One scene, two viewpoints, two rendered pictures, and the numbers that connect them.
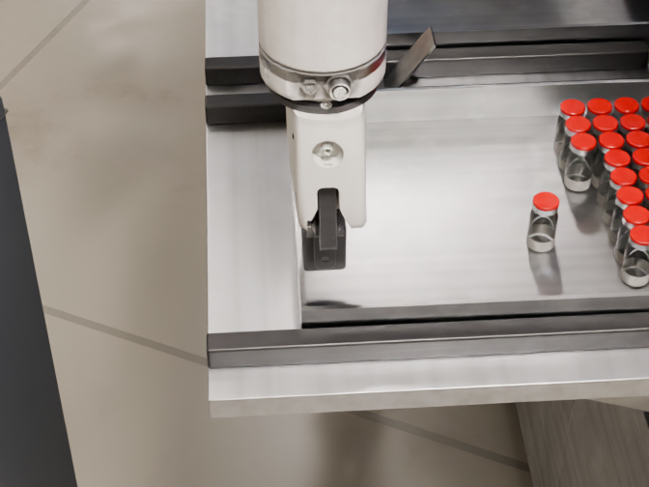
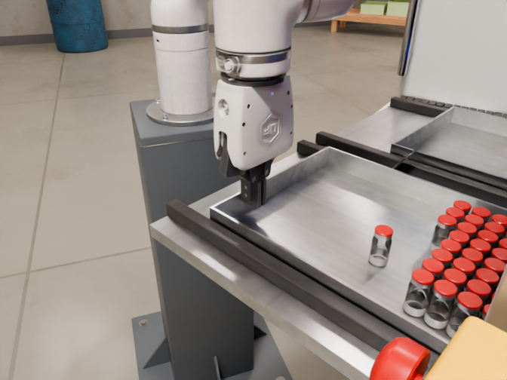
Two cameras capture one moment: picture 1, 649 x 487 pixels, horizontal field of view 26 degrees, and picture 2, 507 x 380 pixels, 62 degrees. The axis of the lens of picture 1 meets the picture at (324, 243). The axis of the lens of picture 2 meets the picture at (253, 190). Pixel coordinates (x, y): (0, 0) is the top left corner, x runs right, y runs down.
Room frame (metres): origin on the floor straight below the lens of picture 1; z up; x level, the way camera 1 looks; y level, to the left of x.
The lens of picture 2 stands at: (0.44, -0.36, 1.21)
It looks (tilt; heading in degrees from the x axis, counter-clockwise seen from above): 30 degrees down; 48
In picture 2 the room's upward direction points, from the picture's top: straight up
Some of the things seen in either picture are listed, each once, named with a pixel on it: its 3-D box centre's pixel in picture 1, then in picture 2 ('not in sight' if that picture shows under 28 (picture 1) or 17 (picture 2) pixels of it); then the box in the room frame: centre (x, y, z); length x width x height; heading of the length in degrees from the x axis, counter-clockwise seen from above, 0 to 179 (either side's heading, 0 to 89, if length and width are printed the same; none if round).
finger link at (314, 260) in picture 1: (324, 245); (244, 185); (0.75, 0.00, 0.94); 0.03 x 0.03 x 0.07; 4
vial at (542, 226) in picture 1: (543, 223); (380, 246); (0.81, -0.17, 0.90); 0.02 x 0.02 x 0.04
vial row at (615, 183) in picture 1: (616, 187); (450, 256); (0.85, -0.23, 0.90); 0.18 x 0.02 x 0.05; 4
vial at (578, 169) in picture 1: (579, 162); (443, 234); (0.88, -0.21, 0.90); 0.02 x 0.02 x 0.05
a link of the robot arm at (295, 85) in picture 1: (323, 57); (251, 59); (0.76, 0.00, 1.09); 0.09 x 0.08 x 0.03; 4
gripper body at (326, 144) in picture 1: (323, 129); (253, 112); (0.77, 0.00, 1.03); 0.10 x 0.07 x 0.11; 4
